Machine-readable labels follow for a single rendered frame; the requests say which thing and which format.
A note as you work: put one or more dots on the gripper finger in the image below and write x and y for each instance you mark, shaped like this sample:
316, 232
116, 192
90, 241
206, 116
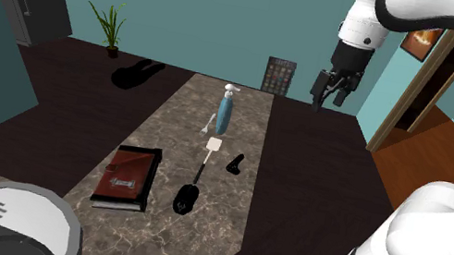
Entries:
319, 87
343, 93

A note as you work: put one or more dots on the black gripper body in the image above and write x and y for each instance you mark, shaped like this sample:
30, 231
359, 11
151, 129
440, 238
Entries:
350, 57

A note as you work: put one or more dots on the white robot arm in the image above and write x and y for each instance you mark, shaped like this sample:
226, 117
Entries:
428, 241

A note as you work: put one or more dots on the dark patterned board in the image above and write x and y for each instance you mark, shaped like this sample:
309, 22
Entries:
278, 77

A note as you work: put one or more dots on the blue spray bottle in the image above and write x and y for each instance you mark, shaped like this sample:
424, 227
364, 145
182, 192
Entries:
224, 113

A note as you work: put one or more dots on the small black angled object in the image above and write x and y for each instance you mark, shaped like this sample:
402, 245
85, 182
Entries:
234, 165

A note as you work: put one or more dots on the white fork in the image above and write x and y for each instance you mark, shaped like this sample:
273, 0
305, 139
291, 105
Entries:
208, 125

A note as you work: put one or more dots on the black oval object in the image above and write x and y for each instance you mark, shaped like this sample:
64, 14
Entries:
186, 199

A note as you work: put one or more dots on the red-brown book with black cover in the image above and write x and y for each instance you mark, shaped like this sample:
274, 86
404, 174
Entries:
125, 177

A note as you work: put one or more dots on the green potted plant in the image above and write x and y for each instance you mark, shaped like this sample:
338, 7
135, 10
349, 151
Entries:
110, 31

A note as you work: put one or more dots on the grey and white kitchen appliance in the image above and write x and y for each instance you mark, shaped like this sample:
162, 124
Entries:
17, 212

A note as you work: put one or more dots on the brown wooden doorway frame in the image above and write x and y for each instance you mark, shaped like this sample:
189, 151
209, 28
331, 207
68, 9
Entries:
415, 93

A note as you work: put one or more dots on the orange wall picture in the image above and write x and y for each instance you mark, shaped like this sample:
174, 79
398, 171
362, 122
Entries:
420, 43

